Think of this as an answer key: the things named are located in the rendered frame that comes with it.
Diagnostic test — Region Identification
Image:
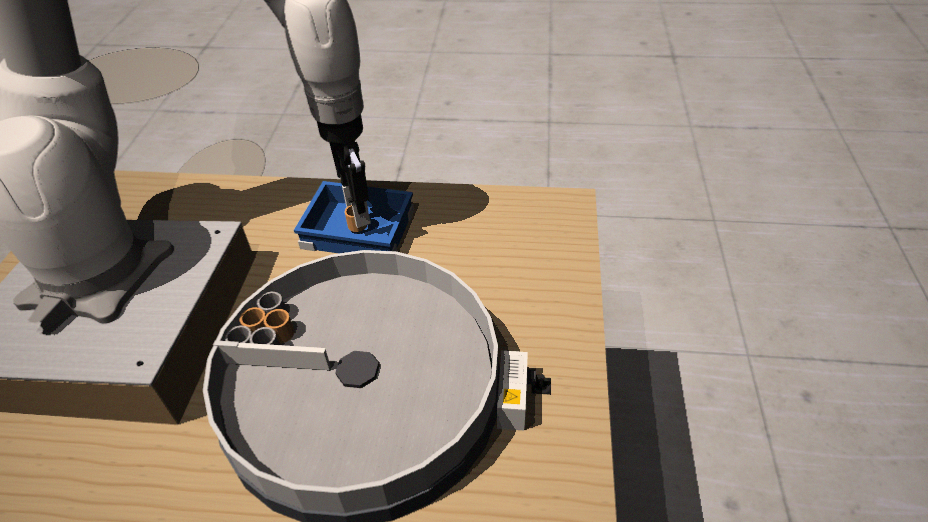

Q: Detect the blue plastic crate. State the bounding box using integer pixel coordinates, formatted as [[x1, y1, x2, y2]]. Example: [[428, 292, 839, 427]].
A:
[[294, 181, 414, 253]]

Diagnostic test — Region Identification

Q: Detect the grey metal bushing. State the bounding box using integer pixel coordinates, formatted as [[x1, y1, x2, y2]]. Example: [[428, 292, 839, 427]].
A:
[[225, 326, 252, 343], [257, 292, 286, 315], [250, 327, 280, 345]]

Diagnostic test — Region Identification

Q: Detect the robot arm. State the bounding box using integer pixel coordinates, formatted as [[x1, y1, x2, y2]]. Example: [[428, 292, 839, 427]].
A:
[[0, 0, 364, 331]]

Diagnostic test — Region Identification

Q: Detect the bronze bushing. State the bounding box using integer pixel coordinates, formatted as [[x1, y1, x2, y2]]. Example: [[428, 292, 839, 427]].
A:
[[264, 309, 294, 343], [345, 205, 367, 232], [240, 307, 266, 333]]

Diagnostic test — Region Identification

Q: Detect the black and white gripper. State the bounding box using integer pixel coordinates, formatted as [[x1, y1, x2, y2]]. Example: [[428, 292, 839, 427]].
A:
[[317, 114, 370, 228]]

